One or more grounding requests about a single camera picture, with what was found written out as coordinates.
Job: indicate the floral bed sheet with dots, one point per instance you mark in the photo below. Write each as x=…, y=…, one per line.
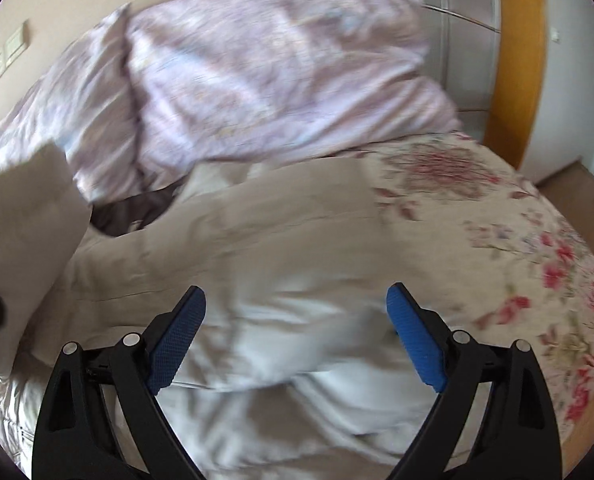
x=527, y=240

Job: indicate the lavender crumpled duvet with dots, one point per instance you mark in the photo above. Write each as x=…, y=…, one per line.
x=257, y=70

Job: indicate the white padded jacket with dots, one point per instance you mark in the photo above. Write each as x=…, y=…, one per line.
x=287, y=240

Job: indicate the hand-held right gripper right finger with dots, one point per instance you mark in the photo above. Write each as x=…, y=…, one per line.
x=414, y=335

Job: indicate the wooden wardrobe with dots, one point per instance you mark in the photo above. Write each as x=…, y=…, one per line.
x=519, y=60

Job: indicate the white wall socket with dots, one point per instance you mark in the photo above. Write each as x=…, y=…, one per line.
x=556, y=35

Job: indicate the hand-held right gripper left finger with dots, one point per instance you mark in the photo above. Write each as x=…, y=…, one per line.
x=177, y=335

